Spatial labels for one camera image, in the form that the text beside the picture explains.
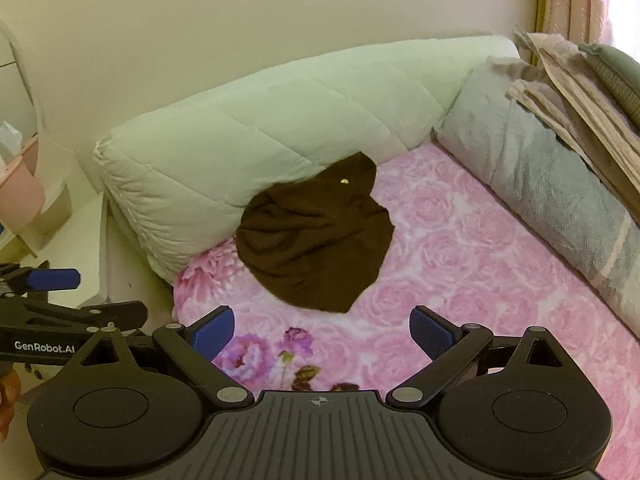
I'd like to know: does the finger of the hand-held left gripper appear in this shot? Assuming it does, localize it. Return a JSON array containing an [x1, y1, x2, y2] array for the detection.
[[0, 262, 82, 295], [0, 294, 149, 335]]

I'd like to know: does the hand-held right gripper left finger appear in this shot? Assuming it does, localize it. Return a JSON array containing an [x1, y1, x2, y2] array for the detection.
[[70, 305, 256, 408]]

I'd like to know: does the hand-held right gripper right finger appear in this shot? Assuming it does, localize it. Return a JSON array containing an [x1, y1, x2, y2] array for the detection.
[[386, 305, 571, 407]]

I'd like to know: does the brown knit sweater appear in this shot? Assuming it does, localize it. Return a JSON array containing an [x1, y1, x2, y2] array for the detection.
[[235, 152, 396, 315]]

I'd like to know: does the person's left hand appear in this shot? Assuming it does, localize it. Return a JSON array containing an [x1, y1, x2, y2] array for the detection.
[[0, 371, 22, 435]]

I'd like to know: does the white nightstand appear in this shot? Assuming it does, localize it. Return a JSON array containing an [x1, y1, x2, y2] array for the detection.
[[0, 132, 110, 311]]

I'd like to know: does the pink rose blanket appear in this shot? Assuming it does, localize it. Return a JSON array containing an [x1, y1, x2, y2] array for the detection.
[[172, 142, 640, 480]]

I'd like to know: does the pink storage box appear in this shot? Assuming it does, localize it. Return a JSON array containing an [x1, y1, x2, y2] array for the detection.
[[0, 137, 48, 235]]

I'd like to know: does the clear plastic bag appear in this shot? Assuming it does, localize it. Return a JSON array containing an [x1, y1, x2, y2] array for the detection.
[[0, 120, 23, 167]]

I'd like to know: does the grey folded blanket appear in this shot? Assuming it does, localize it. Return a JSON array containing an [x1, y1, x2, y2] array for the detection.
[[432, 57, 640, 321]]

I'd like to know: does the white cabinet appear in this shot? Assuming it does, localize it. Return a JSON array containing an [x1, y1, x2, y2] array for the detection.
[[0, 20, 45, 137]]

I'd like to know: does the white quilted duvet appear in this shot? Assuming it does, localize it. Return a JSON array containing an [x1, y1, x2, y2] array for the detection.
[[92, 35, 521, 286]]

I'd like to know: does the beige striped folded blanket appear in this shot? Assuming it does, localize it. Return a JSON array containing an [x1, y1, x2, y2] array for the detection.
[[505, 27, 640, 206]]

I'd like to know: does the green cushion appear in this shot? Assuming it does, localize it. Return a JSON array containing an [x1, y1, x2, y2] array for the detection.
[[577, 42, 640, 128]]

